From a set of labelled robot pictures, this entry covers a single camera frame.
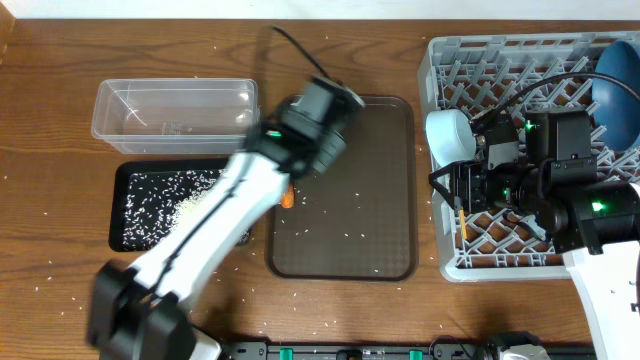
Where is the grey dishwasher rack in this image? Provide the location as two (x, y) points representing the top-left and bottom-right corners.
(418, 31), (639, 282)

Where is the dark blue plate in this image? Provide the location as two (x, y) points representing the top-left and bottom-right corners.
(592, 41), (639, 152)

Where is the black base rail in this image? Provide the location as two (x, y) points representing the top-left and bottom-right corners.
(219, 327), (601, 360)

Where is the black tray bin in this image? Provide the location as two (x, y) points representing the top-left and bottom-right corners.
(109, 158), (227, 252)

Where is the light blue rice bowl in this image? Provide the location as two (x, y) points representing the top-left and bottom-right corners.
(425, 109), (476, 167)

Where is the pile of white rice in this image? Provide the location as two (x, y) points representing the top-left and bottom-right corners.
(115, 169), (222, 252)

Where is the brown serving tray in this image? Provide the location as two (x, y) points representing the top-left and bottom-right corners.
(266, 96), (418, 282)

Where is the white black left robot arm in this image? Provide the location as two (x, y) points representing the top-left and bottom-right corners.
(86, 76), (365, 360)

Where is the wooden chopstick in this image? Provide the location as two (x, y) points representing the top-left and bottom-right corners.
(459, 209), (468, 241)

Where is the clear plastic bin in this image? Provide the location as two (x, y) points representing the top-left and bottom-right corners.
(91, 77), (260, 155)

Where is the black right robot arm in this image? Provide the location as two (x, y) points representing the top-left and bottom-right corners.
(425, 108), (639, 359)

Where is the orange carrot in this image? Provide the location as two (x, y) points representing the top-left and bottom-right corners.
(280, 183), (295, 209)

